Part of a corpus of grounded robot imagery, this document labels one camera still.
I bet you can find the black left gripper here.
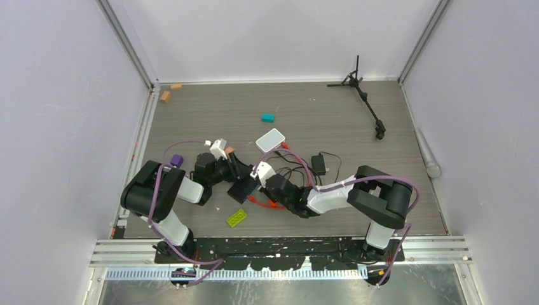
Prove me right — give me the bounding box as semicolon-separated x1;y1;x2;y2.
208;152;253;187

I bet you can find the black network switch box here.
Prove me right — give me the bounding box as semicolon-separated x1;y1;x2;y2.
227;177;259;204

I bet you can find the red ethernet cable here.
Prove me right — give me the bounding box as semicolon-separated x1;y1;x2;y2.
247;142;315;210

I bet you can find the black ethernet cable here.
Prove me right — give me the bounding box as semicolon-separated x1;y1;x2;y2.
265;145;315;186

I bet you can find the black power adapter with cord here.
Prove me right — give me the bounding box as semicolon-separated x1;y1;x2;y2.
265;151;343;186

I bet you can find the white box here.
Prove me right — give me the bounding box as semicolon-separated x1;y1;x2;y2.
255;128;285;153

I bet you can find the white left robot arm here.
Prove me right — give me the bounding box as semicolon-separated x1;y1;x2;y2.
120;152;258;263

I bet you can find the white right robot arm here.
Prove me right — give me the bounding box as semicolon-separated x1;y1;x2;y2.
253;165;420;261

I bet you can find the green lego brick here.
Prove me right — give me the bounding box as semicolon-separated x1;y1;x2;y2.
226;209;247;228

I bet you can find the teal block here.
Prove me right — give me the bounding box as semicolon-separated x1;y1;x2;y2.
261;113;275;123

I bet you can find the purple block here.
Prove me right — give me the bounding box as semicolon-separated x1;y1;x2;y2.
170;154;184;168

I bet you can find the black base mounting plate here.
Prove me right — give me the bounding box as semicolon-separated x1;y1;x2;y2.
153;236;405;273

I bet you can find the orange block near corner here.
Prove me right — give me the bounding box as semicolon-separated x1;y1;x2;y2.
160;91;172;104

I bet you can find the orange block corner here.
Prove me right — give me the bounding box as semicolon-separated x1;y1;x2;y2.
170;83;182;90
160;91;172;104

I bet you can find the orange block far corner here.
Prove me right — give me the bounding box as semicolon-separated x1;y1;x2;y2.
170;83;182;90

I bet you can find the black tripod stand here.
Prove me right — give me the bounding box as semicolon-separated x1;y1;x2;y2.
326;55;386;140

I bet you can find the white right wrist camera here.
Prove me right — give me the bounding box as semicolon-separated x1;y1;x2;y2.
250;161;276;187

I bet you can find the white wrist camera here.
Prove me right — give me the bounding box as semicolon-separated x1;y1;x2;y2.
250;161;276;187
204;138;228;159

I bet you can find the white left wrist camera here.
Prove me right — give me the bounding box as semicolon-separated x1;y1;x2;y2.
204;138;228;159

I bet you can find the grey cylinder by wall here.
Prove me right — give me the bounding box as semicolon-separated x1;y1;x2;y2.
415;129;441;179

